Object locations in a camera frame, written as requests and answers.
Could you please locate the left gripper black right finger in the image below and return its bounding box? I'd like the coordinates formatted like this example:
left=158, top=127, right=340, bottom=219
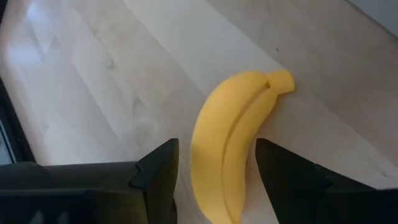
left=255, top=138, right=398, bottom=224

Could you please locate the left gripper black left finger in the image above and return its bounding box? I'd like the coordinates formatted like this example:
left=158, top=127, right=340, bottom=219
left=130, top=138, right=180, bottom=224

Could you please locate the yellow toy banana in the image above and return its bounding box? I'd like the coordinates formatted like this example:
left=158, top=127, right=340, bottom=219
left=189, top=68, right=295, bottom=224

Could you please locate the black metal table frame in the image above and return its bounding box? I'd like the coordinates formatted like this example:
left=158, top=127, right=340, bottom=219
left=0, top=77, right=35, bottom=165

